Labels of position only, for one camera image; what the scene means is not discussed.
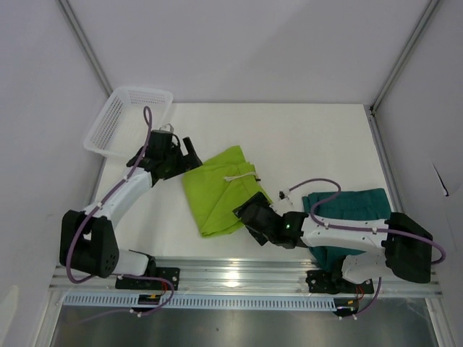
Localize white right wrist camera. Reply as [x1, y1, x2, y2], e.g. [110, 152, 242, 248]
[273, 189, 294, 215]

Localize aluminium frame post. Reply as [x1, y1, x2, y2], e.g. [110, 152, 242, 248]
[370, 0, 443, 116]
[55, 0, 113, 97]

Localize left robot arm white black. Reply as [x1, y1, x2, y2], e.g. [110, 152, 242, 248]
[59, 130, 203, 289]

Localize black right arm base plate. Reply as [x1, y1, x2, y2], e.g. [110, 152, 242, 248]
[305, 270, 374, 295]

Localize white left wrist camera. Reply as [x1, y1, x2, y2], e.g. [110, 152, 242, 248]
[158, 124, 174, 133]

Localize white plastic basket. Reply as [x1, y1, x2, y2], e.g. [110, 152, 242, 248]
[83, 87, 174, 159]

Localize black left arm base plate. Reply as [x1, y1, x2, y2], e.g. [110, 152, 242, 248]
[115, 267, 180, 291]

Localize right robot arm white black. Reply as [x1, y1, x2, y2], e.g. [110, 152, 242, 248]
[234, 192, 433, 292]

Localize left aluminium frame post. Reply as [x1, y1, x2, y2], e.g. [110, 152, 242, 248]
[55, 0, 113, 97]

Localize right aluminium frame post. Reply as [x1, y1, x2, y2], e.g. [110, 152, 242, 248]
[370, 0, 443, 116]

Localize slotted white cable duct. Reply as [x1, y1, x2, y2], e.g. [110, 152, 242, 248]
[63, 292, 336, 312]

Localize lime green shorts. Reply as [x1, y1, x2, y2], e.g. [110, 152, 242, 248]
[182, 145, 271, 238]

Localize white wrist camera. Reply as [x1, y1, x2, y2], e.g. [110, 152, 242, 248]
[158, 124, 174, 133]
[273, 189, 294, 215]

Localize aluminium mounting rail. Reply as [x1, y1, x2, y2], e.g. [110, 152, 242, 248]
[48, 257, 443, 299]

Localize teal green shorts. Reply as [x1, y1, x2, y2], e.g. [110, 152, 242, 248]
[309, 188, 391, 272]

